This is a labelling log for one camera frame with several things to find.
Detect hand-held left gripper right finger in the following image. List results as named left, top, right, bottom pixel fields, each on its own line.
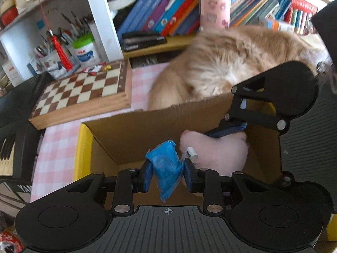
left=183, top=159, right=275, bottom=214

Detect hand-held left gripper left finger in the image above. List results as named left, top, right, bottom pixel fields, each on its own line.
left=66, top=160, right=154, bottom=216

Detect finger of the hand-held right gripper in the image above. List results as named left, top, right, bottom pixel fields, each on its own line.
left=204, top=72, right=289, bottom=139

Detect blue plastic packet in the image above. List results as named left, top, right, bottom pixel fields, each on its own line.
left=145, top=140, right=185, bottom=203

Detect pink plush toy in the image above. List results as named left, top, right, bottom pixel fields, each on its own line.
left=179, top=129, right=250, bottom=197

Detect yellow cardboard box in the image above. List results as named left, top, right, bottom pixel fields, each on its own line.
left=74, top=91, right=283, bottom=211

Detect small white tube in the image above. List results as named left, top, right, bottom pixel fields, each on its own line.
left=184, top=147, right=198, bottom=164

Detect orange fluffy cat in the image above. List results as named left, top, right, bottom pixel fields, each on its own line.
left=147, top=24, right=329, bottom=111

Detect pink checked tablecloth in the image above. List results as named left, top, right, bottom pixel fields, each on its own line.
left=30, top=63, right=174, bottom=203

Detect wooden chessboard box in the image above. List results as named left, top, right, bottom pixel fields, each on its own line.
left=28, top=59, right=132, bottom=130

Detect pink printed cup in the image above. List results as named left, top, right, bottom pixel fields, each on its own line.
left=199, top=0, right=231, bottom=31

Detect small red white wrappers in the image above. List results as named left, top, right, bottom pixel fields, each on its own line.
left=83, top=63, right=111, bottom=73

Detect black stapler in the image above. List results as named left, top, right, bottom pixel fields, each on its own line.
left=122, top=30, right=167, bottom=52

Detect black electronic keyboard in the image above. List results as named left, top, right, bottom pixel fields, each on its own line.
left=0, top=71, right=52, bottom=203

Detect white jar green lid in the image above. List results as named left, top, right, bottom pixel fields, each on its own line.
left=72, top=37, right=102, bottom=67

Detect row of colourful books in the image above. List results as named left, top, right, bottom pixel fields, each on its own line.
left=116, top=0, right=319, bottom=36

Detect red tassel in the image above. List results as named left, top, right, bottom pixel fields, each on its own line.
left=39, top=0, right=75, bottom=71

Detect white pen holder with pens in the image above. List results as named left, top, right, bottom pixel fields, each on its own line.
left=60, top=12, right=93, bottom=56
left=34, top=28, right=69, bottom=73

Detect red patterned bag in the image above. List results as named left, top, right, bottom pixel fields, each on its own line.
left=0, top=229, right=25, bottom=253

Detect small blue white box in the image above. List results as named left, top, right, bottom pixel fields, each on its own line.
left=26, top=58, right=46, bottom=75

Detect white bookshelf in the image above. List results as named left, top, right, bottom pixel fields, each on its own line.
left=0, top=0, right=337, bottom=85

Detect white carton red label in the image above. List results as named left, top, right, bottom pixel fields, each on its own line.
left=0, top=61, right=24, bottom=85

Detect red container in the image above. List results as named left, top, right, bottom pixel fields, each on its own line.
left=0, top=5, right=19, bottom=27

